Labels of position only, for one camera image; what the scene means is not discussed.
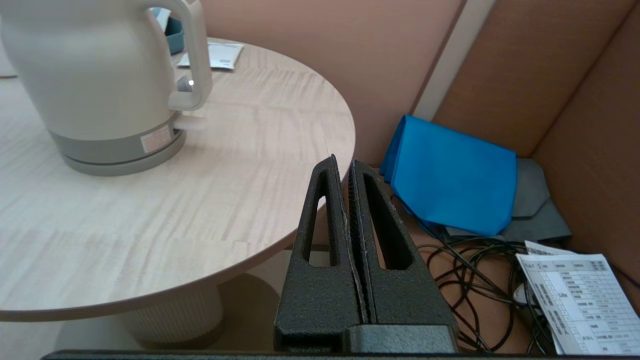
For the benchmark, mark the blue cloth bag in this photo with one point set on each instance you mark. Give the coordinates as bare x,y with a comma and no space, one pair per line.
450,175

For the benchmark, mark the printed paper sheet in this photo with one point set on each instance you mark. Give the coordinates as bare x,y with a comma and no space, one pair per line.
580,300

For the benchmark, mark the round wooden table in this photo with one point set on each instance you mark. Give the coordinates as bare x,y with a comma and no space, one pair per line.
165,200

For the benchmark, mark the white paper packet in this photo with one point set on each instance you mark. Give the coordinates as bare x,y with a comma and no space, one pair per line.
220,54

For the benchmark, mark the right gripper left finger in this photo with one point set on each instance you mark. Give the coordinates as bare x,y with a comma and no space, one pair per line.
315,295

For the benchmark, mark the cream electric kettle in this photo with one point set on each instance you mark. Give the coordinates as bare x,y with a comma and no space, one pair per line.
95,70

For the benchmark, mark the teal container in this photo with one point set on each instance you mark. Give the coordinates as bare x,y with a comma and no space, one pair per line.
173,34

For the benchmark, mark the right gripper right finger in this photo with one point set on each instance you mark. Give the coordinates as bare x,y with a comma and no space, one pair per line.
400,295

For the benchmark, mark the grey fabric pouch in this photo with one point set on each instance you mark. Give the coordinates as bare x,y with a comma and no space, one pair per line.
537,210

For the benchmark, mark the grey kettle base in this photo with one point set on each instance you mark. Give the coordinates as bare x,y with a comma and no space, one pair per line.
122,162

